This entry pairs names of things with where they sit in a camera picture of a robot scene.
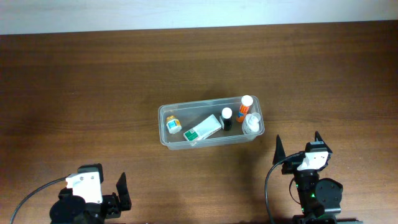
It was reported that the clear plastic container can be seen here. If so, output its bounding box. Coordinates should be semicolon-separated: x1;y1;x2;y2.
158;96;265;150

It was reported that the white Panadol medicine box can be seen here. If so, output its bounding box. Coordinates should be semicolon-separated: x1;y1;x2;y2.
183;114;221;141

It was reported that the orange tube with white cap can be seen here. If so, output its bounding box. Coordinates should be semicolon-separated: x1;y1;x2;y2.
236;95;254;123

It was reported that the small jar with gold lid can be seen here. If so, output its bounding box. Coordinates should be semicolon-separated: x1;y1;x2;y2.
166;115;182;134

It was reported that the dark bottle with white cap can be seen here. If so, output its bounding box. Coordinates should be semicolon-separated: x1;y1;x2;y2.
220;107;233;131

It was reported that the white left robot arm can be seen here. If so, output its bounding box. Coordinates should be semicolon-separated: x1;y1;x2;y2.
50;172;132;224

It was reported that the white spray bottle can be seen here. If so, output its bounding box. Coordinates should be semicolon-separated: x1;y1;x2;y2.
242;113;261;134

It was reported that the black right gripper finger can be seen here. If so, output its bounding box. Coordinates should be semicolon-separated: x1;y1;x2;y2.
272;135;286;165
315;131;324;143

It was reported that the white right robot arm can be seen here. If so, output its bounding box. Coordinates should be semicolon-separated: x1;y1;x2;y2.
272;132;343;224

